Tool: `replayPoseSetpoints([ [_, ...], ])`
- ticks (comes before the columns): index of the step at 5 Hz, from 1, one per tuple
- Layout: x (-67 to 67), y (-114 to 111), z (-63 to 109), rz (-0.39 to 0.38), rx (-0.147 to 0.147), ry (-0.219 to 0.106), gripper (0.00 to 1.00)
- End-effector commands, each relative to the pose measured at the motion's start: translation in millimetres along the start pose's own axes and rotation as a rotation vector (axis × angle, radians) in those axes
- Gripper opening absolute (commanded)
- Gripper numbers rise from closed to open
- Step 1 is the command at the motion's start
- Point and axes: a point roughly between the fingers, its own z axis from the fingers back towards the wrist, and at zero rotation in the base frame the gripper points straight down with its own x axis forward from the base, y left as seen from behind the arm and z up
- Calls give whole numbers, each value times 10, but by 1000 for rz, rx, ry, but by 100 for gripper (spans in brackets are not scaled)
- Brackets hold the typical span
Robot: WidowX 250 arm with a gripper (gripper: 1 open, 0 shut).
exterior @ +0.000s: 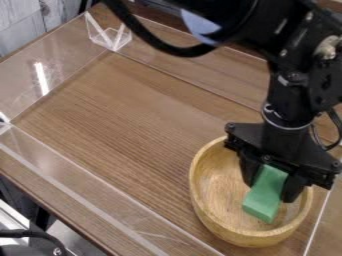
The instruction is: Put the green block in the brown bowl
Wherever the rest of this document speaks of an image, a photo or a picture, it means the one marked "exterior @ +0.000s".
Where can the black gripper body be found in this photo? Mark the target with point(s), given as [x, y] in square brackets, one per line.
[288, 150]

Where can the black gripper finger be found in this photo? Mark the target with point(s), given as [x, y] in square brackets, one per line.
[293, 187]
[251, 163]

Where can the green rectangular block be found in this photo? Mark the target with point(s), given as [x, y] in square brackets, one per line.
[263, 201]

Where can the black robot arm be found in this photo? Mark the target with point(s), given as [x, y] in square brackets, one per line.
[299, 36]

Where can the light wooden bowl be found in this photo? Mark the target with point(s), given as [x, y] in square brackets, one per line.
[220, 195]

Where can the clear acrylic tray wall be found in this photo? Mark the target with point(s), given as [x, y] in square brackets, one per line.
[101, 127]

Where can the clear acrylic corner bracket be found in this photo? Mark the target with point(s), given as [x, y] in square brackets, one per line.
[112, 38]

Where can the black metal bracket with screw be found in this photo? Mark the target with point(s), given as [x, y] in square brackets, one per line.
[54, 249]

